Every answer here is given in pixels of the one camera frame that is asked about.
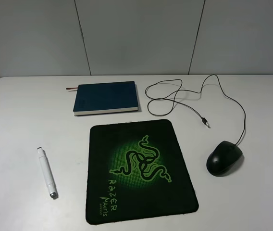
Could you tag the white marker pen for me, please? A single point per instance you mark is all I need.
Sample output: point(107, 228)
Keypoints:
point(46, 170)

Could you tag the dark blue notebook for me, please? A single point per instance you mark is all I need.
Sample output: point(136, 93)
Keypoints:
point(104, 98)

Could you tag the black green Razer mousepad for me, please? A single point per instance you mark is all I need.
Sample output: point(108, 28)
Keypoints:
point(136, 170)

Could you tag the black computer mouse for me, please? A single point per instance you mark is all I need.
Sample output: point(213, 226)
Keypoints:
point(224, 156)

